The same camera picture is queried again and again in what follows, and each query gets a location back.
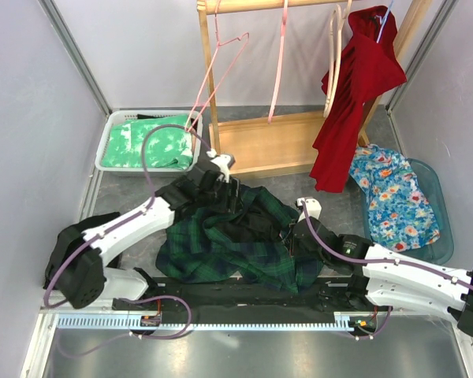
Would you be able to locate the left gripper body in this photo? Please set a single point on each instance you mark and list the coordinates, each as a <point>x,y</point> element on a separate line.
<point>219,198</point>

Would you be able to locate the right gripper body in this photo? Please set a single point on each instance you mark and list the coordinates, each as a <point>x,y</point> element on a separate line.
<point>299,250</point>

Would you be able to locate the dark green plaid cloth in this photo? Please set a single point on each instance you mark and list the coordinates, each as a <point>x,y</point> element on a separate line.
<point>255,241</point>

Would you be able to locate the floral blue cloth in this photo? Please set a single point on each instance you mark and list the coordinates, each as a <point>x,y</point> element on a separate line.
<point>399,215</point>

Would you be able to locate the red skirt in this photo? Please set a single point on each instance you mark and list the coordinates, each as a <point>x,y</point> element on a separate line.
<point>368,69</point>

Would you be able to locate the light blue wire hanger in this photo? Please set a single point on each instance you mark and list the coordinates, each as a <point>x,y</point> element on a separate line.
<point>383,20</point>

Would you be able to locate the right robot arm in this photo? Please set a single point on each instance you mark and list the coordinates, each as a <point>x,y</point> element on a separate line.
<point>380,278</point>

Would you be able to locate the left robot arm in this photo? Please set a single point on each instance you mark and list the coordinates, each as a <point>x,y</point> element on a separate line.
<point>80,264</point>

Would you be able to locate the beige wooden hanger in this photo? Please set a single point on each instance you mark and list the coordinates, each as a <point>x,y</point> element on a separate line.
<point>336,24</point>

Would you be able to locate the pink cloth in basket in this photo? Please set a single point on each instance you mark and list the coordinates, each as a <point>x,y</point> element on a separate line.
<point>195,136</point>

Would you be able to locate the wooden clothes rack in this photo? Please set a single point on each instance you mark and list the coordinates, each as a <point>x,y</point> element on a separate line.
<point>261,148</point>

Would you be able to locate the green white cloth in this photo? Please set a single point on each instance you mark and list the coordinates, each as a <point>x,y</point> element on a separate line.
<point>164,146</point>

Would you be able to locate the white laundry basket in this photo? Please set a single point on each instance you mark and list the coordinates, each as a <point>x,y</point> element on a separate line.
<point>130,114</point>

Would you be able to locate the teal plastic basin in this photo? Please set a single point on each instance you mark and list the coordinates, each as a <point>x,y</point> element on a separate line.
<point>441,251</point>

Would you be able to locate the black cloth pile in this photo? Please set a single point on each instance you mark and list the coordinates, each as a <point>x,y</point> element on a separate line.
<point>69,239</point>

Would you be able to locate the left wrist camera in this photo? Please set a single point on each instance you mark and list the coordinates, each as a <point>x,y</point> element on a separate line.
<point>223,161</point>

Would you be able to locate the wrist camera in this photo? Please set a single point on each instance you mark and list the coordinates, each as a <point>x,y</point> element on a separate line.
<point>309,204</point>
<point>223,161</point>

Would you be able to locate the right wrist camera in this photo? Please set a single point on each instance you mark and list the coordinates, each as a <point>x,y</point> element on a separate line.
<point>309,204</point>

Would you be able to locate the slotted cable duct rail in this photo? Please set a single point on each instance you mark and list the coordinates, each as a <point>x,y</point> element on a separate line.
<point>129,322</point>

